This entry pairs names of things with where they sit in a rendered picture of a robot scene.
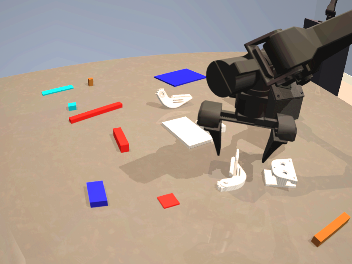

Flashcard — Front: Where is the blue flat square plate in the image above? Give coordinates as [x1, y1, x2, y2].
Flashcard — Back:
[154, 69, 206, 87]

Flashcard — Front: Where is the small cyan cube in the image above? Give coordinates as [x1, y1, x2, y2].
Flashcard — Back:
[68, 102, 76, 111]

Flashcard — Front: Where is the cyan flat rectangular plate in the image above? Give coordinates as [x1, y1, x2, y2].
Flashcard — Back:
[42, 85, 73, 96]

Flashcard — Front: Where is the blue rectangular block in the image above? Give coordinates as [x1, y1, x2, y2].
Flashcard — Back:
[87, 181, 108, 208]

